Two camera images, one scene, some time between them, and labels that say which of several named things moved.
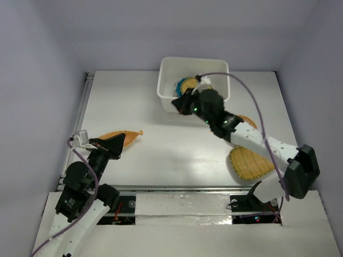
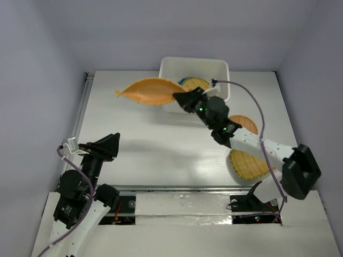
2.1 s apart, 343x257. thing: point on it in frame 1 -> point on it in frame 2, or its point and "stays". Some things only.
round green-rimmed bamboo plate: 191,82 stays
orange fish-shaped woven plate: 130,136 -> 151,91
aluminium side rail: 79,119 stays
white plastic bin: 173,69 stays
